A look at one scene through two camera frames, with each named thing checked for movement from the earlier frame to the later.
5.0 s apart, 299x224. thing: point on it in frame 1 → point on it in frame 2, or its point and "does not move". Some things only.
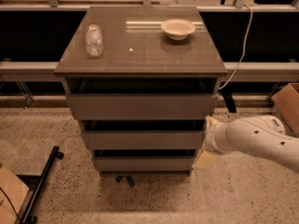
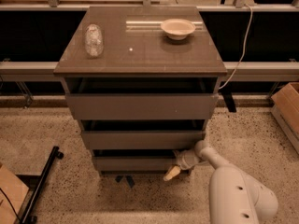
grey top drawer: (142, 98) does not move
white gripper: (209, 139) → (184, 161)
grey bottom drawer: (144, 163) does not move
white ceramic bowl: (177, 29) does not move
